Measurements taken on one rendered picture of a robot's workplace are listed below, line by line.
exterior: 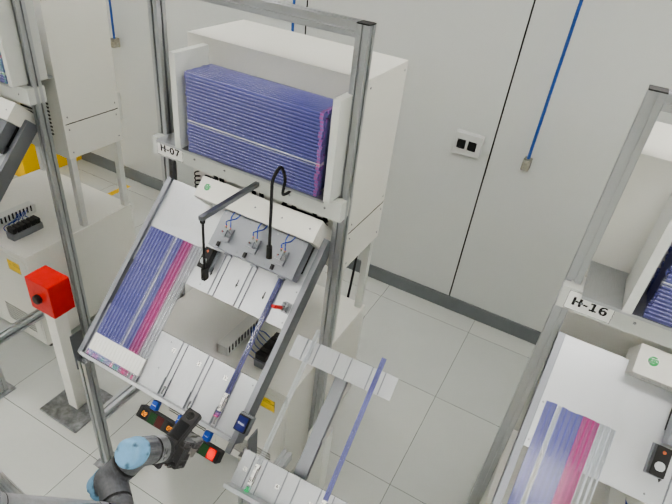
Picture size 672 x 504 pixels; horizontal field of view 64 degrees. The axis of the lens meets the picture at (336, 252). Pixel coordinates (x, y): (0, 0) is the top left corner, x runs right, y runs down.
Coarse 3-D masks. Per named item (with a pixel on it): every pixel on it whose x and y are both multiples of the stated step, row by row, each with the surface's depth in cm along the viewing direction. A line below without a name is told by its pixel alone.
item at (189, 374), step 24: (168, 336) 185; (168, 360) 183; (192, 360) 180; (216, 360) 178; (144, 384) 183; (168, 384) 179; (192, 384) 178; (216, 384) 176; (240, 384) 173; (192, 408) 176; (216, 408) 173; (240, 408) 171
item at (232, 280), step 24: (168, 192) 201; (192, 192) 198; (168, 216) 198; (192, 216) 195; (216, 216) 192; (192, 240) 192; (216, 264) 187; (240, 264) 185; (216, 288) 185; (240, 288) 182; (264, 288) 180; (288, 288) 178
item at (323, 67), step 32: (192, 32) 183; (224, 32) 188; (256, 32) 192; (288, 32) 198; (224, 64) 182; (256, 64) 176; (288, 64) 170; (320, 64) 168; (384, 64) 175; (384, 96) 175; (384, 128) 186; (384, 160) 198; (256, 192) 202; (384, 192) 211; (352, 224) 192; (352, 256) 204
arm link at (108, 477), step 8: (104, 464) 139; (112, 464) 137; (96, 472) 138; (104, 472) 137; (112, 472) 136; (120, 472) 136; (88, 480) 138; (96, 480) 136; (104, 480) 135; (112, 480) 135; (120, 480) 136; (128, 480) 138; (88, 488) 137; (96, 488) 136; (104, 488) 134; (112, 488) 133; (120, 488) 134; (128, 488) 136; (96, 496) 136; (104, 496) 132
